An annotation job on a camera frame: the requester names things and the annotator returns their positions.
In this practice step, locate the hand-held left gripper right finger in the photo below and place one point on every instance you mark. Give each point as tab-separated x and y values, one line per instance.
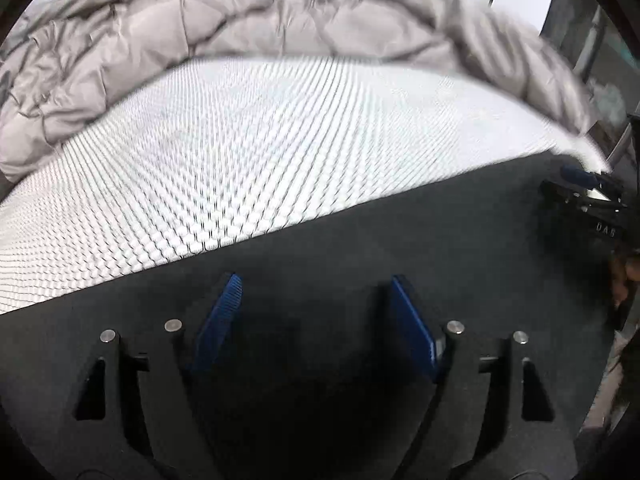
415	325

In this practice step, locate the person's right hand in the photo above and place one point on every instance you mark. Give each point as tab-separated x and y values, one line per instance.
626	280

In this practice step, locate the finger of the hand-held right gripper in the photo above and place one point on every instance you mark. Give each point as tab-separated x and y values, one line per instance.
575	175

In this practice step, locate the white honeycomb pattern mattress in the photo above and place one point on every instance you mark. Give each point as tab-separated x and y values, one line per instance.
250	150

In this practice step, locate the grey quilted blanket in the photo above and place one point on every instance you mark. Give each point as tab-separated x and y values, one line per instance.
225	15

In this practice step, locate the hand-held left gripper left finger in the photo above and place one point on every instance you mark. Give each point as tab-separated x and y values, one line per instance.
220	325

